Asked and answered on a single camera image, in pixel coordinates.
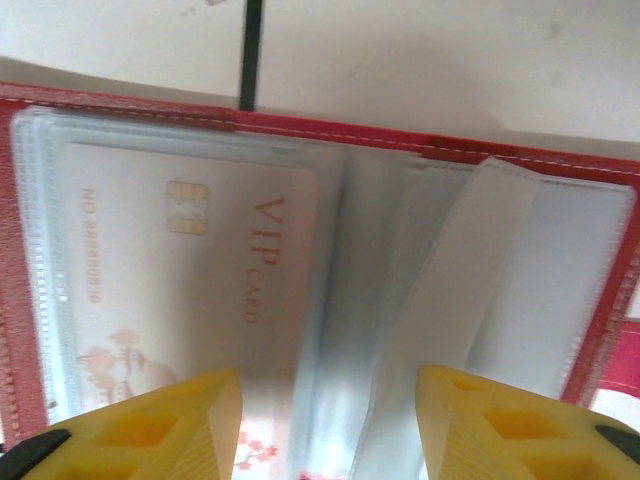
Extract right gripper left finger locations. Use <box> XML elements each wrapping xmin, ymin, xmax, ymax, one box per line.
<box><xmin>0</xmin><ymin>368</ymin><xmax>244</xmax><ymax>480</ymax></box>

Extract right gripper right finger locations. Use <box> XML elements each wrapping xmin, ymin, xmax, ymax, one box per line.
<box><xmin>416</xmin><ymin>364</ymin><xmax>640</xmax><ymax>480</ymax></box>

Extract white VIP card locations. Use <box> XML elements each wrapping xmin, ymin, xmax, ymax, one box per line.
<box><xmin>62</xmin><ymin>142</ymin><xmax>321</xmax><ymax>480</ymax></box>

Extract red card holder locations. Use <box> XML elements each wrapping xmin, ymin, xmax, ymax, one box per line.
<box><xmin>0</xmin><ymin>82</ymin><xmax>640</xmax><ymax>480</ymax></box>

